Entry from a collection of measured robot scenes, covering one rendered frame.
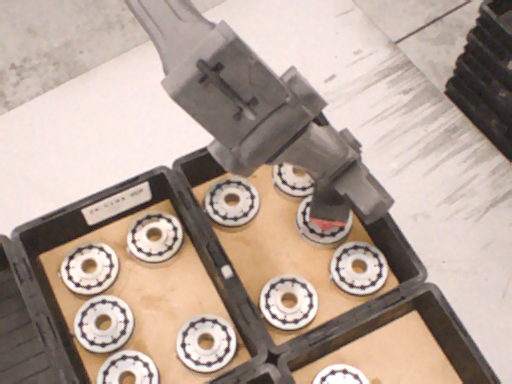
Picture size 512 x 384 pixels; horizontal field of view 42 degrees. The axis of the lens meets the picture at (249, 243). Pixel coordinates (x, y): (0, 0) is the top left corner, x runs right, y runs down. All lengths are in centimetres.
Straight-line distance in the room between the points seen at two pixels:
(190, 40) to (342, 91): 103
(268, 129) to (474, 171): 98
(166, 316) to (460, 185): 70
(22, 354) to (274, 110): 76
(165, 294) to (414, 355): 45
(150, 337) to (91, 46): 163
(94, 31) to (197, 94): 212
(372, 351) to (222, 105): 70
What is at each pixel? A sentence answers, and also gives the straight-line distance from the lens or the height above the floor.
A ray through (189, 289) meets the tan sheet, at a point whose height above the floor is 83.
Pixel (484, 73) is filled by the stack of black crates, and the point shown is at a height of 41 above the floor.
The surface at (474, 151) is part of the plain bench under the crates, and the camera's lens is 157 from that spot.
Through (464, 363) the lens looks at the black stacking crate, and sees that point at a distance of 117.
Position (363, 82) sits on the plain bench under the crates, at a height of 70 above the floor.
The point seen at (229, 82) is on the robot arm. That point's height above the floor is 150.
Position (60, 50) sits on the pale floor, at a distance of 265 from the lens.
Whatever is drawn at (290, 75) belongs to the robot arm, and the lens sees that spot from 62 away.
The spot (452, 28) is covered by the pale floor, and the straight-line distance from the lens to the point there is 276.
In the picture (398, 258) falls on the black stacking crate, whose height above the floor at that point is 89.
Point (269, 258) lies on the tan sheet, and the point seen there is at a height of 83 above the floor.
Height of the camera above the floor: 196
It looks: 66 degrees down
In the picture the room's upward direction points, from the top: 1 degrees clockwise
